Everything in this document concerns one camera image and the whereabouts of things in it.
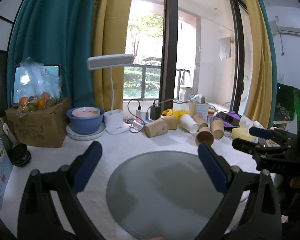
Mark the plastic bag of fruit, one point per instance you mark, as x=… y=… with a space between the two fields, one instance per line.
x=39 y=87

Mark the black window frame post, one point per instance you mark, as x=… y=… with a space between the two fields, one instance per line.
x=169 y=54

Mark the brown paper cup behind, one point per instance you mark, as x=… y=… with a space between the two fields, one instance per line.
x=171 y=122

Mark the teal curtain left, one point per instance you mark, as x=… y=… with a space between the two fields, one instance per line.
x=56 y=32

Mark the brown paper cup facing camera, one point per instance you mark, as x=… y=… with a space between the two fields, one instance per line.
x=204 y=135

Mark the yellow tissue pack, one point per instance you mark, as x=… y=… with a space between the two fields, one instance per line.
x=240 y=133

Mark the white mesh basket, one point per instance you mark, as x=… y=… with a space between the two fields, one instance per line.
x=199 y=108

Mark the black power adapter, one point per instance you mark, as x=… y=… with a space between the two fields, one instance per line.
x=155 y=112

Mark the pink bowl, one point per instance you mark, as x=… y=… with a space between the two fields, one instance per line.
x=86 y=112

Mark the steel thermos flask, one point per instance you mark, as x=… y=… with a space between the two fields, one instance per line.
x=7 y=137

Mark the brown paper cup upside down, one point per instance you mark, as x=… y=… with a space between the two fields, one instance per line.
x=217 y=128

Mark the cardboard box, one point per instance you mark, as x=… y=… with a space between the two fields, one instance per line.
x=42 y=128

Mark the teal curtain right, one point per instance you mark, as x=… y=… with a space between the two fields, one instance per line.
x=273 y=62

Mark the yellow curtain left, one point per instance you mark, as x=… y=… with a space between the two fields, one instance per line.
x=110 y=23

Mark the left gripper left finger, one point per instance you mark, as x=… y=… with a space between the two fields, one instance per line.
x=38 y=218

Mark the white air conditioner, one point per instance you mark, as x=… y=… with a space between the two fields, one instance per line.
x=275 y=29

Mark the white charger plug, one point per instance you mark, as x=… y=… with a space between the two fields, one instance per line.
x=141 y=115

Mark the black phone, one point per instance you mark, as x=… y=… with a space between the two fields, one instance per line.
x=227 y=119

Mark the teal curtain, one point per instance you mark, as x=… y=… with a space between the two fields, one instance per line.
x=56 y=32
x=273 y=62

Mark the purple cloth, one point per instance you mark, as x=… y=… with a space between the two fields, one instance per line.
x=231 y=119

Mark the white desk lamp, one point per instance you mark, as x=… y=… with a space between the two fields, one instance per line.
x=113 y=119

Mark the brown paper cup with print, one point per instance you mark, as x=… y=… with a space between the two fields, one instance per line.
x=156 y=128

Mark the yellow curtain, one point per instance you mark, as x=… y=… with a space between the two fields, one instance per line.
x=110 y=23
x=260 y=93

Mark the black monitor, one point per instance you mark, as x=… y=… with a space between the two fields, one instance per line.
x=284 y=106

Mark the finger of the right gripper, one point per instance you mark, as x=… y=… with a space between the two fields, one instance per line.
x=257 y=150
x=274 y=134

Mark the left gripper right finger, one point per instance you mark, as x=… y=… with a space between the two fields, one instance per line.
x=261 y=218

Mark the black round lid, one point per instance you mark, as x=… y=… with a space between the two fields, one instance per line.
x=19 y=155

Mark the yellow plush toy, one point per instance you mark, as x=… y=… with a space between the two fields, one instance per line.
x=178 y=113

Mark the white paper cup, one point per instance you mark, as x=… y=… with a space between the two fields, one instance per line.
x=188 y=123

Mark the hanging white towel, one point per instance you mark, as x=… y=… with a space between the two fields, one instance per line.
x=225 y=48

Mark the blue bowl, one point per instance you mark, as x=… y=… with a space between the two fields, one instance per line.
x=85 y=125

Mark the brown paper cup rear right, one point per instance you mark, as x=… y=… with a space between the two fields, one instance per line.
x=200 y=120

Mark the yellow curtain right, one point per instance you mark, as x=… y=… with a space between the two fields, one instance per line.
x=260 y=93

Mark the white power strip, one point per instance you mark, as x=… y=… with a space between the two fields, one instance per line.
x=138 y=124

